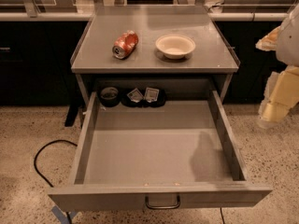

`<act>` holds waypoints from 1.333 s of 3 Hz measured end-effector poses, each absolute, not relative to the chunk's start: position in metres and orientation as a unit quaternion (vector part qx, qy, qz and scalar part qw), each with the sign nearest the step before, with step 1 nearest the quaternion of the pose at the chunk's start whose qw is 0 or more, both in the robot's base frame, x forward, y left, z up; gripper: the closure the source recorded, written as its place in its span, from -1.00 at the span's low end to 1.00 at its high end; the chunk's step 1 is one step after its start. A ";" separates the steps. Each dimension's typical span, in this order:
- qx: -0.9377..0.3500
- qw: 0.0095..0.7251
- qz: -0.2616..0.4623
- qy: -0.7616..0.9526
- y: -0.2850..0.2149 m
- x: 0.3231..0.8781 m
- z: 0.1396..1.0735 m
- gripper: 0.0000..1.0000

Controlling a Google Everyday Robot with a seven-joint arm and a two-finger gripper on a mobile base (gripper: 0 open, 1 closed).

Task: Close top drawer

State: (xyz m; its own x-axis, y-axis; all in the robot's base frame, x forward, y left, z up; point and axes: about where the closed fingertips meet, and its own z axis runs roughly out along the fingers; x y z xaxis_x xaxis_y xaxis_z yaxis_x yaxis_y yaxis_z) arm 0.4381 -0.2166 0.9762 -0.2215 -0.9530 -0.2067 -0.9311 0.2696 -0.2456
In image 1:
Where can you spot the grey top drawer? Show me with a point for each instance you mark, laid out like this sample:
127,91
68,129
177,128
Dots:
180,155

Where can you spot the black oval tray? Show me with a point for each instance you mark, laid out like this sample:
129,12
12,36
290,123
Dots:
127,102

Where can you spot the black round container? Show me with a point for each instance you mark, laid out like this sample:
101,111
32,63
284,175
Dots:
109,96

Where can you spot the left white tag card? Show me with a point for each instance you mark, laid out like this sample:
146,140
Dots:
135,95

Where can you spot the crushed red soda can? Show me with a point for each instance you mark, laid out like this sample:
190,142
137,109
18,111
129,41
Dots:
125,45

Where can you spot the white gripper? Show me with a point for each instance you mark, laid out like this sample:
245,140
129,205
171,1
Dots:
289,45

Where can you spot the grey metal cabinet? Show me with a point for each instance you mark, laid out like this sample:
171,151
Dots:
93,54

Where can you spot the white paper bowl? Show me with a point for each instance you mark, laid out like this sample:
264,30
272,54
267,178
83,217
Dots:
175,46

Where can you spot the right white tag card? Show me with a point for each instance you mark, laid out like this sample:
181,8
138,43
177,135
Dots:
151,95

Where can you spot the white tag card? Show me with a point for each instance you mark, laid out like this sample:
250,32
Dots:
135,95
151,95

